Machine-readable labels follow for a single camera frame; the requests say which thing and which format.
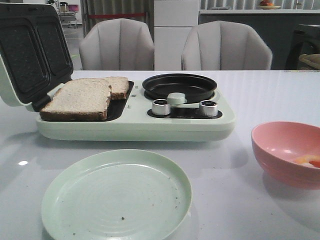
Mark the bread slice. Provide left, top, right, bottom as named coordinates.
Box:
left=39, top=78, right=111, bottom=122
left=102, top=76, right=129, bottom=100

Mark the pink bowl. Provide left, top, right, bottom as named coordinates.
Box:
left=251, top=121, right=320, bottom=190

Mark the mint green sandwich maker lid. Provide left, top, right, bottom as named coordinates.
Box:
left=0, top=3, right=74, bottom=112

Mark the orange shrimp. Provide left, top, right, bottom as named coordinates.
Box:
left=293, top=155, right=320, bottom=168

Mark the mint green breakfast maker base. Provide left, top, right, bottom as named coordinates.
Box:
left=36, top=80, right=236, bottom=142

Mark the left silver knob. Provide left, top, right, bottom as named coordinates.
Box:
left=151, top=99, right=171, bottom=116

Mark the silver knob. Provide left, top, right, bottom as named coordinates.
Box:
left=199, top=100, right=219, bottom=118
left=151, top=99, right=171, bottom=116

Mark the round black frying pan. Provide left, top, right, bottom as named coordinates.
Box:
left=142, top=73, right=217, bottom=104

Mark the right silver knob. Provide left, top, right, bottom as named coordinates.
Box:
left=199, top=100, right=219, bottom=118

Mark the mint green round plate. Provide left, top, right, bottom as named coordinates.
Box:
left=41, top=149, right=192, bottom=240

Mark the left beige armchair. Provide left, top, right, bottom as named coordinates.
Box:
left=79, top=18, right=155, bottom=71

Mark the beige armchair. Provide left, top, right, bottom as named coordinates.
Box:
left=181, top=20, right=273, bottom=71
left=79, top=18, right=155, bottom=71

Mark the right beige armchair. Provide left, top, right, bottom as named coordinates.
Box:
left=181, top=20, right=273, bottom=71

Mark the white refrigerator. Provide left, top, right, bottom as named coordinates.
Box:
left=154, top=0, right=200, bottom=71

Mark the grey kitchen counter cabinet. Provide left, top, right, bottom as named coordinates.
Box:
left=199, top=9, right=320, bottom=70

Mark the fruit plate on counter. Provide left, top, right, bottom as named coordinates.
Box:
left=258, top=0, right=281, bottom=10

